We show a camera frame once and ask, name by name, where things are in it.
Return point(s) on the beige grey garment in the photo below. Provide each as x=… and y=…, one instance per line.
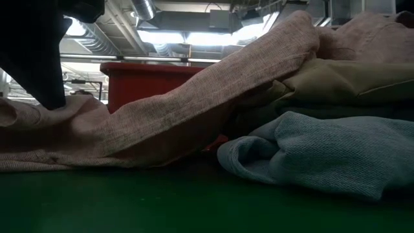
x=339, y=81

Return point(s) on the long ceiling light rail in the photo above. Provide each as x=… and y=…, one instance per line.
x=129, y=59

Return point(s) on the red plastic laundry basket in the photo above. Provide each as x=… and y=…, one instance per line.
x=139, y=84

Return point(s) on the grey rectangular ceiling duct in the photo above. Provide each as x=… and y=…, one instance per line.
x=194, y=21

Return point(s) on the light blue garment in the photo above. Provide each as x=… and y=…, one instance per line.
x=323, y=155

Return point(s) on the ceiling light panel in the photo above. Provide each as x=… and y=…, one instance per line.
x=161, y=37

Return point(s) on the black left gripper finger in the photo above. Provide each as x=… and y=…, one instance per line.
x=45, y=87

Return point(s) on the silver ventilation duct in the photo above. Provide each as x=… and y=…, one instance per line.
x=144, y=9
x=97, y=45

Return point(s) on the black equipment frame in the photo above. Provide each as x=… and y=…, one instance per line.
x=82, y=82

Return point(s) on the pink garment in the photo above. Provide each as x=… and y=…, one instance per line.
x=194, y=106

